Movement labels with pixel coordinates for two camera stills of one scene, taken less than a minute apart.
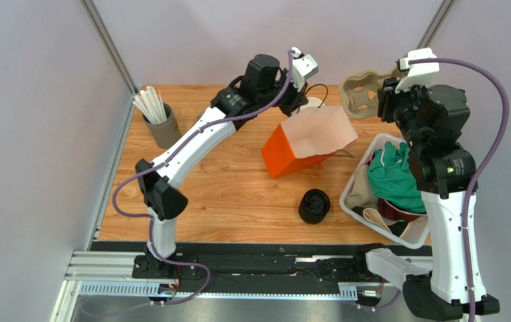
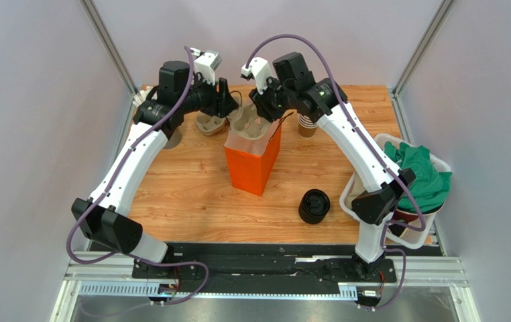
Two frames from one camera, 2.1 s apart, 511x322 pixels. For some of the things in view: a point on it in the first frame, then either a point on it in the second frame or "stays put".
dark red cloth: (392, 212) stays put
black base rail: (252, 268) stays put
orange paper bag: (307, 137) → (250, 162)
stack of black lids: (314, 205) stays put
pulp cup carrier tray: (359, 91) → (247, 123)
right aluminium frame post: (436, 25) stays put
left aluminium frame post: (108, 45) stays put
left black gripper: (296, 99) → (222, 104)
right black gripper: (386, 104) → (265, 104)
